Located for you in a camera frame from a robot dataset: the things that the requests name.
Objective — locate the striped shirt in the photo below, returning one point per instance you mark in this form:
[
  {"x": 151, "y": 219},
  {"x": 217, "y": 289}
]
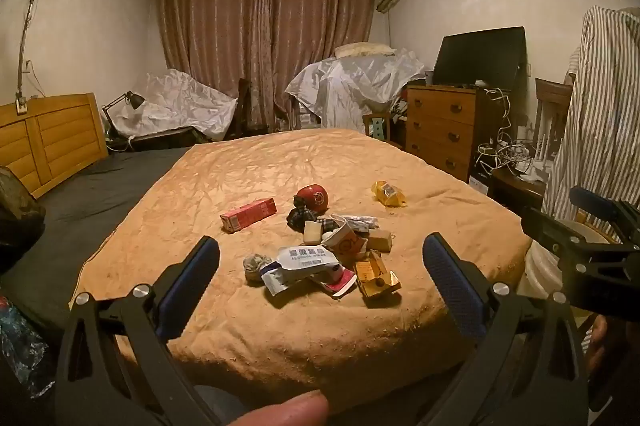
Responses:
[{"x": 600, "y": 106}]

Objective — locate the yellow cardboard box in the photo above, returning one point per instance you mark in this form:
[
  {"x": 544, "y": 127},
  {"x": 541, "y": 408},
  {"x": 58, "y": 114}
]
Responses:
[{"x": 375, "y": 276}]

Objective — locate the orange fleece blanket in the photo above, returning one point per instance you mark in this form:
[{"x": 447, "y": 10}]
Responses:
[{"x": 250, "y": 166}]

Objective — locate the red round container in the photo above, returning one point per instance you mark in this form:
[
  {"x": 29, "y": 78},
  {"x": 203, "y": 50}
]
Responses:
[{"x": 312, "y": 198}]

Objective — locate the black trash bag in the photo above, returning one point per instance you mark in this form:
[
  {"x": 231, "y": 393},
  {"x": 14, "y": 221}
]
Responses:
[{"x": 17, "y": 206}]

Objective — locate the crinkled clear plastic bag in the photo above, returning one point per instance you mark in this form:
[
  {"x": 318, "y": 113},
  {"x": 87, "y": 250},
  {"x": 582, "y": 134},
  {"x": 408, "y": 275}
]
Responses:
[{"x": 20, "y": 346}]

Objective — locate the wooden dresser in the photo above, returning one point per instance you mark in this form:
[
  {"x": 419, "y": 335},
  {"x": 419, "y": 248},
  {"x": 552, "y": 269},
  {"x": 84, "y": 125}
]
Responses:
[{"x": 440, "y": 126}]

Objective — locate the white paper cup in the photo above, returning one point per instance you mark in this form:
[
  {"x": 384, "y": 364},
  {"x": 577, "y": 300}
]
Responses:
[{"x": 345, "y": 242}]

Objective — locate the wooden chair with green seat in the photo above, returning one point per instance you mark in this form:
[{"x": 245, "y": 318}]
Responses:
[{"x": 380, "y": 126}]

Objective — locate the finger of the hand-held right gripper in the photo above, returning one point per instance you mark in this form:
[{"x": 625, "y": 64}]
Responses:
[
  {"x": 550, "y": 228},
  {"x": 592, "y": 202}
]

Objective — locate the wooden headboard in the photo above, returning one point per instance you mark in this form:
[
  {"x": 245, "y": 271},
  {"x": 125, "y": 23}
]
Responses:
[{"x": 55, "y": 141}]

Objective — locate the brown wooden chair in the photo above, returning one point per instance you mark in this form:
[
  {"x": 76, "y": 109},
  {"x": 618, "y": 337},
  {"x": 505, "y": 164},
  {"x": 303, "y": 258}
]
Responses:
[{"x": 550, "y": 91}]

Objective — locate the gooseneck clamp stand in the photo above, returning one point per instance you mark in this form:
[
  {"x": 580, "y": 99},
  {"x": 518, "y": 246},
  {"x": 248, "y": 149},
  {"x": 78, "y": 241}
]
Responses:
[{"x": 30, "y": 16}]

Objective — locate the cream pillow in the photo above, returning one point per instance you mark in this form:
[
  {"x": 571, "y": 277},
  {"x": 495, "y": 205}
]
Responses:
[{"x": 362, "y": 50}]

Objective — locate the white wipe packet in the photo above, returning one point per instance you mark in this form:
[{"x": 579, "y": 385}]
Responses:
[{"x": 305, "y": 258}]

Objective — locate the person's left hand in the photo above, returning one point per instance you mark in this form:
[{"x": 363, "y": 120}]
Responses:
[{"x": 287, "y": 411}]

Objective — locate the black monitor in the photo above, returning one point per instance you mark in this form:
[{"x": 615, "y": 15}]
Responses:
[{"x": 475, "y": 56}]

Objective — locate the dark plaid cloth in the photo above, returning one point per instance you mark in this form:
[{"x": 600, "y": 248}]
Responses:
[{"x": 297, "y": 217}]

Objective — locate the black desk lamp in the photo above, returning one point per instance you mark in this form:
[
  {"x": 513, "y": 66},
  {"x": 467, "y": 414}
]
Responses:
[{"x": 134, "y": 99}]

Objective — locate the person's right hand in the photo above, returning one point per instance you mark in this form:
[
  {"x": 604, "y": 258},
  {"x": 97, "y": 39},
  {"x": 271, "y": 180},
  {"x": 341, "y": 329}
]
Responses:
[{"x": 597, "y": 346}]

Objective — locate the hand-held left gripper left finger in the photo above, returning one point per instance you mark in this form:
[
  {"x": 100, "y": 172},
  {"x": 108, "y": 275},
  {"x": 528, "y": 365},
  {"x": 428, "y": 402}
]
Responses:
[{"x": 192, "y": 276}]

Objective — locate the yellow plastic packet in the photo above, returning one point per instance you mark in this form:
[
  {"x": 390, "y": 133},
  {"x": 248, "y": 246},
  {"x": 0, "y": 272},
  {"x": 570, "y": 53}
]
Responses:
[{"x": 387, "y": 193}]

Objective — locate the dark wooden side table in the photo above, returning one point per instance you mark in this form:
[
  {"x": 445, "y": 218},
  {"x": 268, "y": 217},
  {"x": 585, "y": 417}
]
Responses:
[{"x": 515, "y": 191}]

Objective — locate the yellow sponge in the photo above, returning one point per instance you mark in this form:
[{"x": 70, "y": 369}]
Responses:
[{"x": 380, "y": 240}]

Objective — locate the white and blue wrapper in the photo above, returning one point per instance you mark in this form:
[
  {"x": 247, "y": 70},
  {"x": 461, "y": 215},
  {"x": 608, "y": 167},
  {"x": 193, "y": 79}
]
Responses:
[{"x": 277, "y": 281}]

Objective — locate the cream rectangular block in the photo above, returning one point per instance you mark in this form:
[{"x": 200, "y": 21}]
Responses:
[{"x": 313, "y": 232}]

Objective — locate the white plastic sheet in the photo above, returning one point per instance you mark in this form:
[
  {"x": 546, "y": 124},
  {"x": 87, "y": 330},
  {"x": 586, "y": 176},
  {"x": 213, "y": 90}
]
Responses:
[
  {"x": 170, "y": 101},
  {"x": 350, "y": 81}
]

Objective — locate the brown curtain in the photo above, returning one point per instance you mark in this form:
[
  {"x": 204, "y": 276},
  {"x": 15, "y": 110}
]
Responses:
[{"x": 250, "y": 31}]

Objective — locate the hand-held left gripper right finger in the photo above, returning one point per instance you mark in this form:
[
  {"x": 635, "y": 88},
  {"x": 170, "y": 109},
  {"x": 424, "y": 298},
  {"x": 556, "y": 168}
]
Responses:
[{"x": 452, "y": 281}]

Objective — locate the dark grey bed sheet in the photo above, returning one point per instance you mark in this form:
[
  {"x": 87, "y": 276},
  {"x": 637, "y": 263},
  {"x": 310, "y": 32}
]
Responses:
[{"x": 90, "y": 201}]

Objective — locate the red cardboard box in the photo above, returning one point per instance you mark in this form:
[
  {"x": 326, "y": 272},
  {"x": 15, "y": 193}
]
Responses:
[{"x": 247, "y": 215}]

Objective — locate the white bucket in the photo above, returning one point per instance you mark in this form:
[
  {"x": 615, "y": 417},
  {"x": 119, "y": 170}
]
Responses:
[{"x": 542, "y": 266}]

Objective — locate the red and white packet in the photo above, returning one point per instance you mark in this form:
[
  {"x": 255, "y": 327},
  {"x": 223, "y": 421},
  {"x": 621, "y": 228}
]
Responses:
[{"x": 337, "y": 281}]

